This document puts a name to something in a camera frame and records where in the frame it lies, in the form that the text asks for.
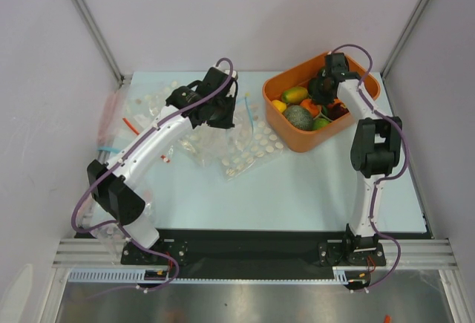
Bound orange tangerine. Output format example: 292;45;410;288
300;98;321;117

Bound yellow green mango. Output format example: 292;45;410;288
281;86;309;105

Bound netted green melon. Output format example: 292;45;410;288
283;105;313;131

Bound clear blue-zipper zip bag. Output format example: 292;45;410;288
219;92;286;181

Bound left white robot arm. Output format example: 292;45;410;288
87;65;238;264

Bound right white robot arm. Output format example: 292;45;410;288
308;50;402;266

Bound clear dotted zip bag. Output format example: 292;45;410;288
177;126;223;167

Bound red-zipper zip bag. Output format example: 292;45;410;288
96;80;179;161

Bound pink-dotted clear bag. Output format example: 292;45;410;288
142;188;155;223

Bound dark red apple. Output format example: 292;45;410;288
327;102;349;121

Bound orange plastic basket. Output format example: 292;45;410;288
262;50;381;153

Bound light green guava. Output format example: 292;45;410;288
312;117;331;131

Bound yellow bell pepper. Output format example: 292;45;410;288
272;99;287;114

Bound right aluminium frame post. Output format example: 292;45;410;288
381;0;431;79

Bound aluminium frame post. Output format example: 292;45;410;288
381;0;431;79
71;0;124;86

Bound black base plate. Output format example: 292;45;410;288
73;226;389;280

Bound left aluminium frame post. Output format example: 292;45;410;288
71;0;124;86

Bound white slotted cable duct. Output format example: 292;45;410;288
68;268;369;285

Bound front aluminium rail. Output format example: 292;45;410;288
53;238;125;268

